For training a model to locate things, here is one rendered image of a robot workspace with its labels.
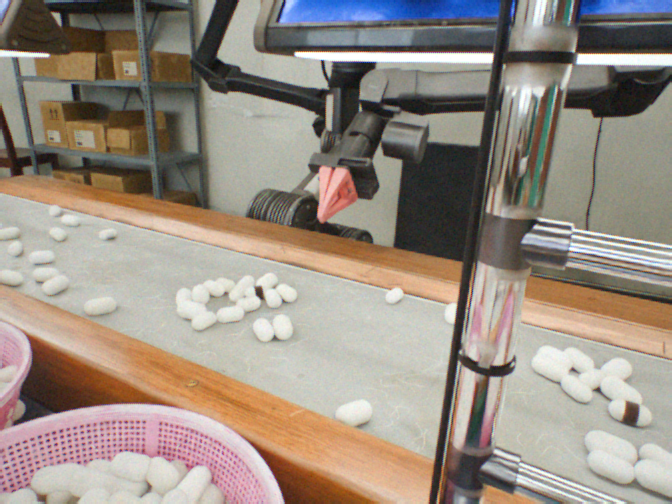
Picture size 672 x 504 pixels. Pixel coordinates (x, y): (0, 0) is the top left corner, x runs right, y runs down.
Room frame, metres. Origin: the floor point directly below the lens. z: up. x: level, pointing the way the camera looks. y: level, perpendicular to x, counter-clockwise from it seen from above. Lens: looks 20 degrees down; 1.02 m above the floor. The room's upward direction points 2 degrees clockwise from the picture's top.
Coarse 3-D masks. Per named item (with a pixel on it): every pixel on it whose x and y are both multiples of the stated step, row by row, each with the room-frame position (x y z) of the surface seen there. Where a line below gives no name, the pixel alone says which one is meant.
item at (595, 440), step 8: (592, 432) 0.30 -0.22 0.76; (600, 432) 0.30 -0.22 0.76; (592, 440) 0.30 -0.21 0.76; (600, 440) 0.29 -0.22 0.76; (608, 440) 0.29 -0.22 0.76; (616, 440) 0.29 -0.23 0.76; (624, 440) 0.29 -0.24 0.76; (592, 448) 0.29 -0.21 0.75; (600, 448) 0.29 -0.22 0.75; (608, 448) 0.29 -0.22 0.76; (616, 448) 0.29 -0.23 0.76; (624, 448) 0.28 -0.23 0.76; (632, 448) 0.29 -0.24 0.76; (616, 456) 0.28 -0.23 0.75; (624, 456) 0.28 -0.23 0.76; (632, 456) 0.28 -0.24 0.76; (632, 464) 0.28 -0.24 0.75
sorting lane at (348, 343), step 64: (0, 256) 0.67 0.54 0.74; (64, 256) 0.68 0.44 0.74; (128, 256) 0.70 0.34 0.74; (192, 256) 0.71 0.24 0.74; (128, 320) 0.49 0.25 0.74; (320, 320) 0.51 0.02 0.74; (384, 320) 0.51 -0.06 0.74; (256, 384) 0.37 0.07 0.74; (320, 384) 0.38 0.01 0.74; (384, 384) 0.38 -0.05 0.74; (512, 384) 0.39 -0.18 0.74; (640, 384) 0.40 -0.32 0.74; (512, 448) 0.30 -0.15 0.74; (576, 448) 0.30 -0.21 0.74
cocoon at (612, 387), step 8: (608, 376) 0.38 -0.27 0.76; (600, 384) 0.38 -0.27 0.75; (608, 384) 0.37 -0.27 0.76; (616, 384) 0.37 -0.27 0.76; (624, 384) 0.37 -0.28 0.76; (608, 392) 0.37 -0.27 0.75; (616, 392) 0.36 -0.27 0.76; (624, 392) 0.36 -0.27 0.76; (632, 392) 0.35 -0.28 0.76; (632, 400) 0.35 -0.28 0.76; (640, 400) 0.35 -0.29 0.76
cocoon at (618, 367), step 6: (612, 360) 0.41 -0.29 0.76; (618, 360) 0.41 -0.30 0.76; (624, 360) 0.41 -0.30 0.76; (606, 366) 0.40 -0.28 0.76; (612, 366) 0.40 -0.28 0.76; (618, 366) 0.40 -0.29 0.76; (624, 366) 0.40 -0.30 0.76; (630, 366) 0.40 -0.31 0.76; (606, 372) 0.39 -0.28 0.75; (612, 372) 0.39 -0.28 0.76; (618, 372) 0.39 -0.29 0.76; (624, 372) 0.39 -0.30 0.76; (630, 372) 0.40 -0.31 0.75; (624, 378) 0.39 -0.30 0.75
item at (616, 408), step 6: (612, 402) 0.35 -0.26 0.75; (618, 402) 0.34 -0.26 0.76; (624, 402) 0.34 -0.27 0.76; (612, 408) 0.34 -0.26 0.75; (618, 408) 0.34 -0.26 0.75; (624, 408) 0.34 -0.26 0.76; (642, 408) 0.34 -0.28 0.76; (612, 414) 0.34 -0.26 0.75; (618, 414) 0.34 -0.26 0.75; (642, 414) 0.33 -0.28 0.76; (648, 414) 0.33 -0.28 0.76; (642, 420) 0.33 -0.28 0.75; (648, 420) 0.33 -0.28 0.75
